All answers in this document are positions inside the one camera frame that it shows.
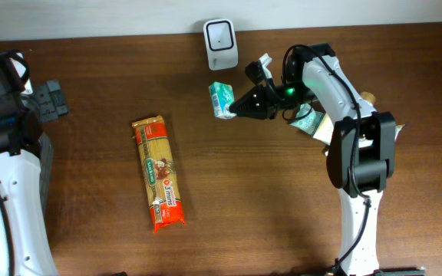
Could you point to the teal wet wipes pack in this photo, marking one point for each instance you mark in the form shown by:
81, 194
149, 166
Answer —
307, 119

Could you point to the pale yellow snack package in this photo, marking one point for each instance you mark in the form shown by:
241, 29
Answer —
325, 129

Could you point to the white cream tube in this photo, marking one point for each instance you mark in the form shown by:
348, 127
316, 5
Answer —
369, 98

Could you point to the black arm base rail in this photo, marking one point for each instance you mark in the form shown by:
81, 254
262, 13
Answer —
400, 272

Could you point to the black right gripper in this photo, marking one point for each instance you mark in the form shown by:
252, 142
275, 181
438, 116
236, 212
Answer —
266, 101

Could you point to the small teal tissue pack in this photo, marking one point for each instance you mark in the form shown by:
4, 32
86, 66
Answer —
222, 97

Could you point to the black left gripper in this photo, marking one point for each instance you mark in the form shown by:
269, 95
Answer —
52, 100

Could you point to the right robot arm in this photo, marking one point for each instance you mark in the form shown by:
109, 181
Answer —
361, 153

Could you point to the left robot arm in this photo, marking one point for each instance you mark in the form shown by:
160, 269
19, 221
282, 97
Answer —
26, 157

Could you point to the white barcode scanner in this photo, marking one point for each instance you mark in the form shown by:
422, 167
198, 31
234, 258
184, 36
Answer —
221, 46

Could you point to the orange spaghetti package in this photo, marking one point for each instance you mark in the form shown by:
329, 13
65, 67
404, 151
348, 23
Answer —
159, 172

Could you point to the grey plastic mesh basket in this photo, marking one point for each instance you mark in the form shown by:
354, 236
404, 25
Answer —
46, 159

